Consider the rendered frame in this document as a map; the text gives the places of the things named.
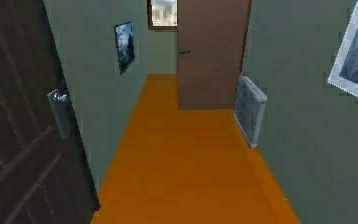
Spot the dark brown panelled door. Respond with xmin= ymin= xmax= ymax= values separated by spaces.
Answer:
xmin=0 ymin=0 xmax=101 ymax=224

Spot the blue framed wall picture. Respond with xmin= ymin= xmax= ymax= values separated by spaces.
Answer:
xmin=113 ymin=21 xmax=136 ymax=76

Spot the brown framed window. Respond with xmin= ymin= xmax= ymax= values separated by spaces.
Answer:
xmin=147 ymin=0 xmax=179 ymax=32

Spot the silver door handle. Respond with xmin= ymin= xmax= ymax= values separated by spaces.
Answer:
xmin=46 ymin=88 xmax=73 ymax=140

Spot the brown room door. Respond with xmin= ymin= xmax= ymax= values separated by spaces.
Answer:
xmin=176 ymin=0 xmax=253 ymax=111

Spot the white wall radiator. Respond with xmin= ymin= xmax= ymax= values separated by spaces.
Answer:
xmin=233 ymin=73 xmax=268 ymax=149

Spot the white framed wall picture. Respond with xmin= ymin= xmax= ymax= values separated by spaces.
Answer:
xmin=327 ymin=0 xmax=358 ymax=105

